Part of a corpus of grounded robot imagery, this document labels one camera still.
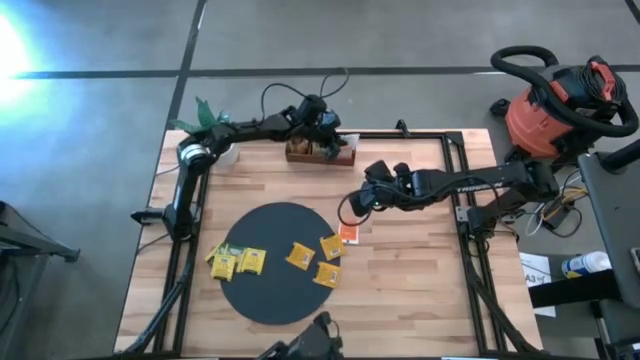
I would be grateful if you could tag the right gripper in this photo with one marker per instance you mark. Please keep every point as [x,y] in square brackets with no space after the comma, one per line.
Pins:
[395,192]

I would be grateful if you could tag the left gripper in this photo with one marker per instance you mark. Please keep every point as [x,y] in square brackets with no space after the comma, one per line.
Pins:
[325,125]

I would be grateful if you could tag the white orange Tazo tea bag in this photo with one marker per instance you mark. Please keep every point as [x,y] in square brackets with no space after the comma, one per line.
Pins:
[348,233]
[351,141]

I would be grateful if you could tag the amber black tea bag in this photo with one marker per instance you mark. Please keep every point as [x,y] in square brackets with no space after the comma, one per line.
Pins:
[301,256]
[327,275]
[332,246]

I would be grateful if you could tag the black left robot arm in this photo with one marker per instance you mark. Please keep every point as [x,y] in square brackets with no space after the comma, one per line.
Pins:
[250,129]

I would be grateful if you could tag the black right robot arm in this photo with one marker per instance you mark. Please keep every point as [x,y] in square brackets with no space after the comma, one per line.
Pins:
[480,182]

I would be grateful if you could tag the wooden tea organizer box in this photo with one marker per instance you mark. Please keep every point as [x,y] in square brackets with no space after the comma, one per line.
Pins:
[320,161]

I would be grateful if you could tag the yellow lemon tea bag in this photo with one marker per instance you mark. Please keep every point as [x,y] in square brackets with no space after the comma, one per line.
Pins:
[223,267]
[251,261]

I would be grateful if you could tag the snake plant in white pot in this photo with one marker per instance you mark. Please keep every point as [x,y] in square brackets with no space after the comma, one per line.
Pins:
[206,116]

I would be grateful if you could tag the round dark woven placemat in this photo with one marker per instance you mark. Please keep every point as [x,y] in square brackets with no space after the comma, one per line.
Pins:
[270,300]

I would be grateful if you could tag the black handheld device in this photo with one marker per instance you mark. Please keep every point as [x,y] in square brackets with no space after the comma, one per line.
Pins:
[315,342]

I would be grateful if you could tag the orange shop vacuum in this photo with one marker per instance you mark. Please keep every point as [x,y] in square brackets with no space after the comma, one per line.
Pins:
[535,125]

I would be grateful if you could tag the white paper sheet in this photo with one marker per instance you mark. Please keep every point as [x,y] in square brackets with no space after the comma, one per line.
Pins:
[532,265]

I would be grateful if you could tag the black power adapter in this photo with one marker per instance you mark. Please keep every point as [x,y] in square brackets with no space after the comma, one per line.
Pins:
[557,217]

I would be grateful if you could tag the black bench bar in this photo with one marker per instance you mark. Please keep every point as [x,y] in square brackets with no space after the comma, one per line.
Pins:
[565,292]

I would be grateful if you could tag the white blue spray can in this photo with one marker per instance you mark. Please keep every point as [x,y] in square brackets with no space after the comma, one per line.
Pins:
[585,265]

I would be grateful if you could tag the grey office chair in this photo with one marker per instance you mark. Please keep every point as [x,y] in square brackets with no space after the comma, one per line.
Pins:
[615,210]

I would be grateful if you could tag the dark grey furniture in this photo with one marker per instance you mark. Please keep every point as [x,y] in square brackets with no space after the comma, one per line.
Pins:
[30,245]

